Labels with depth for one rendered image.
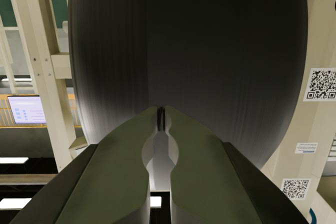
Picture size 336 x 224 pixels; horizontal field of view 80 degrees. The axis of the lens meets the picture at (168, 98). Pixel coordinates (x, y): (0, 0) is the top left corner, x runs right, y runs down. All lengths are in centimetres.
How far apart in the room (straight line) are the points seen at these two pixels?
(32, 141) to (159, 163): 1302
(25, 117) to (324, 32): 444
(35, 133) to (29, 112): 848
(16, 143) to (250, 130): 1370
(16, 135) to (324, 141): 1336
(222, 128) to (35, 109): 421
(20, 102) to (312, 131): 431
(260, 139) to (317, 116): 31
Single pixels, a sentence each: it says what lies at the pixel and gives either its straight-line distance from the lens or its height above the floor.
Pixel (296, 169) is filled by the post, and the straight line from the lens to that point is 64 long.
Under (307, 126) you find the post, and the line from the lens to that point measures 57.
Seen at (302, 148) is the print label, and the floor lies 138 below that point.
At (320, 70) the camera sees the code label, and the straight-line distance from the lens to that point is 53.
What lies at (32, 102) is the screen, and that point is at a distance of 433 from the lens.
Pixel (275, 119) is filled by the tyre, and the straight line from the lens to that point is 27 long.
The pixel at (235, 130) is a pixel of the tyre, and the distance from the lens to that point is 25.
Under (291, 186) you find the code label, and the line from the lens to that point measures 67.
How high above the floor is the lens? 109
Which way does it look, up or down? 21 degrees up
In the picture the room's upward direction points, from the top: 180 degrees clockwise
